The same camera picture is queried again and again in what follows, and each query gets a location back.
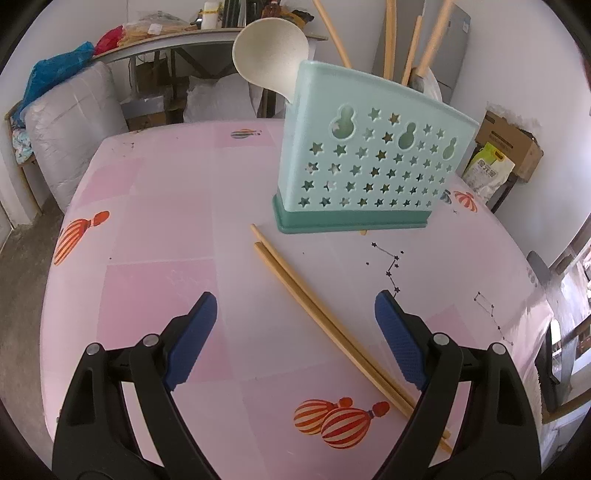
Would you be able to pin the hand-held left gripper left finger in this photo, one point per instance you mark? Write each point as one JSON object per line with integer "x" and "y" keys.
{"x": 191, "y": 341}

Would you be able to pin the pink printed tablecloth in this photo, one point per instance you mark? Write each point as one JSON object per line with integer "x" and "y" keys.
{"x": 184, "y": 207}

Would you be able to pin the light wooden chair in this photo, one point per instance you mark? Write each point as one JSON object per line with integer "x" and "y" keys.
{"x": 23, "y": 180}

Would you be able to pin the wooden chopstick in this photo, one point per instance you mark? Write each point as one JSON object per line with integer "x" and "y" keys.
{"x": 332, "y": 32}
{"x": 412, "y": 50}
{"x": 295, "y": 299}
{"x": 434, "y": 39}
{"x": 390, "y": 37}
{"x": 324, "y": 314}

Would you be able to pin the silver refrigerator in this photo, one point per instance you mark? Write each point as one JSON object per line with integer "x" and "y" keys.
{"x": 455, "y": 55}

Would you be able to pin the white plastic spoon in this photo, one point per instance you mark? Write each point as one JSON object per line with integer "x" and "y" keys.
{"x": 268, "y": 50}
{"x": 433, "y": 87}

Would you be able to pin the blue plastic bag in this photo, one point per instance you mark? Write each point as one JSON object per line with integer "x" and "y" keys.
{"x": 55, "y": 74}

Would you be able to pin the white side table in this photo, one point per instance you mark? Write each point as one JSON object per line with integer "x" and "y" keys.
{"x": 184, "y": 39}

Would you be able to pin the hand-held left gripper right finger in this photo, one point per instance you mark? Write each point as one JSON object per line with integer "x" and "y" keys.
{"x": 399, "y": 339}

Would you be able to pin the white and yellow rice bag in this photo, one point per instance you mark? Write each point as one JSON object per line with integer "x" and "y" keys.
{"x": 487, "y": 170}

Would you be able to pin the white plastic bottle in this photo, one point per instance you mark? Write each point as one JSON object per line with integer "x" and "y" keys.
{"x": 211, "y": 16}

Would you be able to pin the white pillow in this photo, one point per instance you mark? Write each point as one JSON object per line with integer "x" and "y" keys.
{"x": 221, "y": 99}

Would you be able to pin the clear bag of snacks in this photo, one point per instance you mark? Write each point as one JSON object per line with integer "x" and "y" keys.
{"x": 157, "y": 26}

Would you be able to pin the grey packed bedding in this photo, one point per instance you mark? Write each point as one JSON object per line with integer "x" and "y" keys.
{"x": 74, "y": 134}

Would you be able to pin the red plastic bag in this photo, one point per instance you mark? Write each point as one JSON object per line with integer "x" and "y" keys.
{"x": 108, "y": 40}

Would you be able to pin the small brown cardboard box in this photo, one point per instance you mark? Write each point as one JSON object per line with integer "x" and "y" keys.
{"x": 145, "y": 115}

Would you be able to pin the mint green utensil holder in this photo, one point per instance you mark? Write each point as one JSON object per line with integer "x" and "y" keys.
{"x": 369, "y": 175}

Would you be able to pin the yellow bag of groceries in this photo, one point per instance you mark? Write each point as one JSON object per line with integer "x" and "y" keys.
{"x": 286, "y": 14}

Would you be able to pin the floral cloth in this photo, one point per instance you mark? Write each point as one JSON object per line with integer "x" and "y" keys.
{"x": 23, "y": 145}

